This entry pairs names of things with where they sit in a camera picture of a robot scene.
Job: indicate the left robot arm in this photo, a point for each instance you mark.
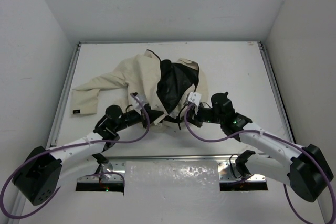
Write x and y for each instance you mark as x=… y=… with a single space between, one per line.
x=46 y=170

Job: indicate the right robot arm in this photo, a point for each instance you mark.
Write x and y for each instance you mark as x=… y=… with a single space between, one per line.
x=304 y=169

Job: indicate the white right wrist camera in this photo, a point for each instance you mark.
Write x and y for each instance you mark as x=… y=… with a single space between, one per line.
x=193 y=98

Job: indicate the white foreground cover panel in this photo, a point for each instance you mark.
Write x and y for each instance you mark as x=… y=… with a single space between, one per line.
x=179 y=201

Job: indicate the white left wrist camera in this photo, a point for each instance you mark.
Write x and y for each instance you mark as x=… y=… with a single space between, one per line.
x=138 y=101

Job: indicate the cream jacket with black lining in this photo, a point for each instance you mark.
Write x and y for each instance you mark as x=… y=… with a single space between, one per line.
x=164 y=84

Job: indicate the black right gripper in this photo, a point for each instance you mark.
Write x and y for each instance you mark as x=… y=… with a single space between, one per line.
x=193 y=116

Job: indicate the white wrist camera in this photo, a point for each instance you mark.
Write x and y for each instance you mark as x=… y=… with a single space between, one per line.
x=193 y=98
x=138 y=101

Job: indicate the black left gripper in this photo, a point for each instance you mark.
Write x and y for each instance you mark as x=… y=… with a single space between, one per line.
x=146 y=115

